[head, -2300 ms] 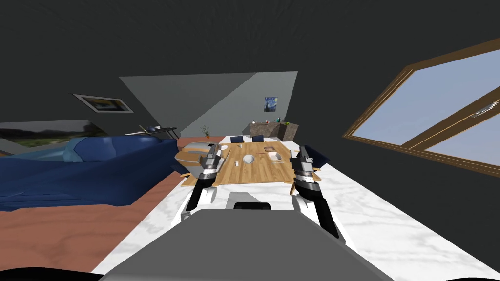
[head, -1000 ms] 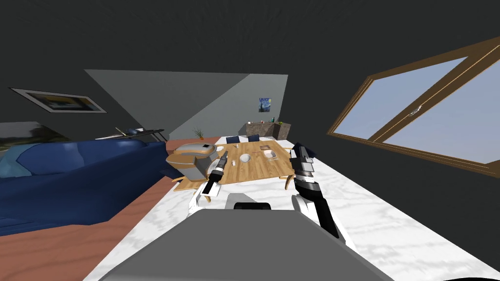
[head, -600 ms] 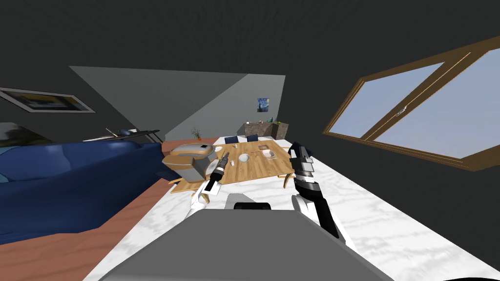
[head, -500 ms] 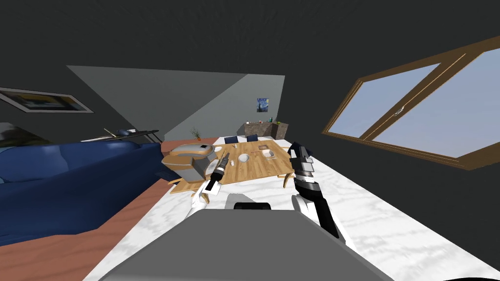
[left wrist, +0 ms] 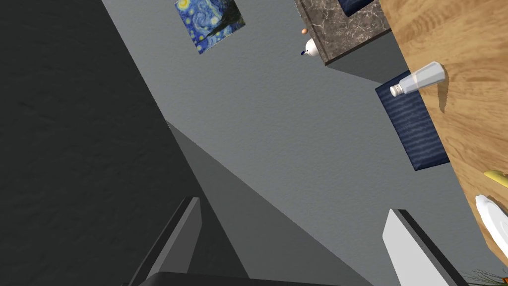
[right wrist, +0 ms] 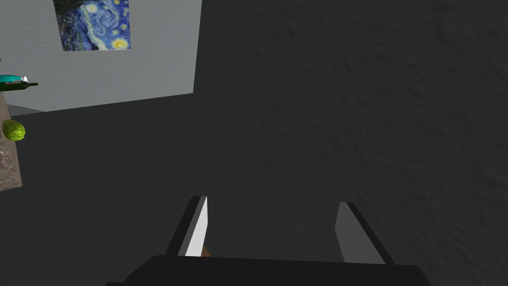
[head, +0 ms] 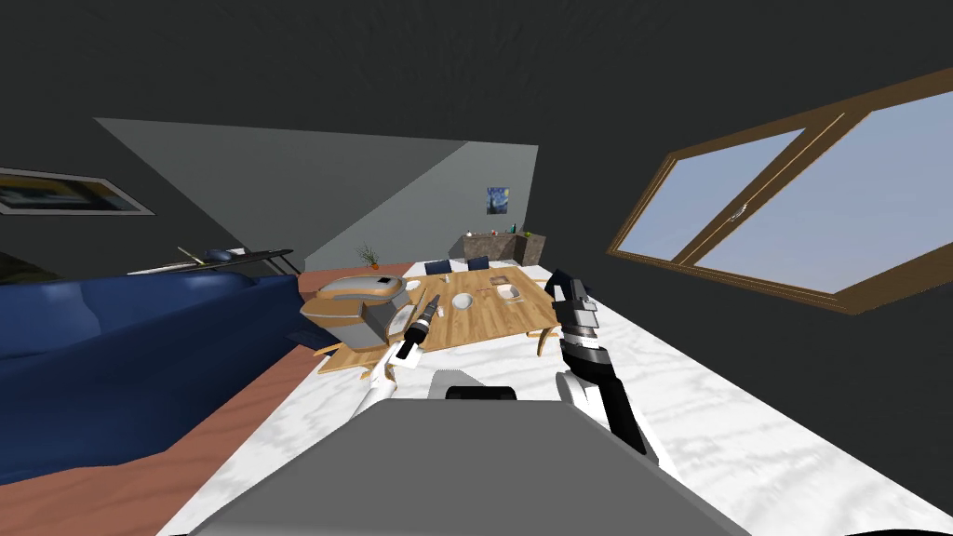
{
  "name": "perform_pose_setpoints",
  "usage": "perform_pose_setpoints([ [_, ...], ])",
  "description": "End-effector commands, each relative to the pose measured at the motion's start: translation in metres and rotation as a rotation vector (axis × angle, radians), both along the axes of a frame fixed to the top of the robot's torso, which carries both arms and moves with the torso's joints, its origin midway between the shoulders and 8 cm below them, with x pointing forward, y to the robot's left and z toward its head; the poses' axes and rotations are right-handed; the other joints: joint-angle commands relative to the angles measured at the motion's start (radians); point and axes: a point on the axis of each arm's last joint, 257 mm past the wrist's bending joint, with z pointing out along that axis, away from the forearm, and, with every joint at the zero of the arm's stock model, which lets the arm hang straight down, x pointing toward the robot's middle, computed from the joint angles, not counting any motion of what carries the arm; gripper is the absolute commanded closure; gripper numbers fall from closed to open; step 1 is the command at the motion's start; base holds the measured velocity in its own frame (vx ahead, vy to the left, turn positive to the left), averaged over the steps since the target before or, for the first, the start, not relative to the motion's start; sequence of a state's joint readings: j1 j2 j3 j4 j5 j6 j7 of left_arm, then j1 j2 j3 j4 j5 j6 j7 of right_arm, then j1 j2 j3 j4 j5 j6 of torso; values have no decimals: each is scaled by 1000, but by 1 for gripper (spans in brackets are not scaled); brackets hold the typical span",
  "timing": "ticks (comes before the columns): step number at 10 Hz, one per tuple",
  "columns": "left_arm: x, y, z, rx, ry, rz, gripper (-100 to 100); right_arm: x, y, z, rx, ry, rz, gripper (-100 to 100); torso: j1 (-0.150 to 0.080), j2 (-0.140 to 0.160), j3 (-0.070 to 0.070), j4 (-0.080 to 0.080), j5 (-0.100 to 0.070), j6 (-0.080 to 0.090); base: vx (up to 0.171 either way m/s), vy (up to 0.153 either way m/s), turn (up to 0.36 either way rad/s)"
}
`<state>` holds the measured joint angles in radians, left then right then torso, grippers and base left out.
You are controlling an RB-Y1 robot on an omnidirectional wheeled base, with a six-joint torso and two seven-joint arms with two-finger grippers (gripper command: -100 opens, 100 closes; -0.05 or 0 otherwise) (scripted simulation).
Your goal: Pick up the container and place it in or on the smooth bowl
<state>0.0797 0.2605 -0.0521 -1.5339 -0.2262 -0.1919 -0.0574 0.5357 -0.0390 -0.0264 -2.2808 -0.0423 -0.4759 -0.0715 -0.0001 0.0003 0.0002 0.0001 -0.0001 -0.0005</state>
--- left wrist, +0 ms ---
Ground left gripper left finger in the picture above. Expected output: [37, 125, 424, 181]
[127, 196, 203, 286]

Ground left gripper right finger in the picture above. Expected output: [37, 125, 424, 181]
[382, 208, 471, 286]

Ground white plate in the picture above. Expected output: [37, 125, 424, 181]
[475, 194, 508, 260]

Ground yellow banana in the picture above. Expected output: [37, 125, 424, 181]
[483, 170, 508, 189]

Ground dark blue chair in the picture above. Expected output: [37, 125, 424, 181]
[375, 70, 451, 172]

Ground grey salt shaker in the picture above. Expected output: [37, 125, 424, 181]
[389, 61, 446, 98]

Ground wooden table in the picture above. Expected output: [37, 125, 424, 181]
[379, 0, 508, 267]

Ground blue starry night painting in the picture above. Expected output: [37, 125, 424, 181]
[174, 0, 247, 55]

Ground white spray bottle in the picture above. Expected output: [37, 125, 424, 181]
[300, 38, 320, 58]

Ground brown marble counter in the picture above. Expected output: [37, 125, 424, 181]
[294, 0, 392, 66]

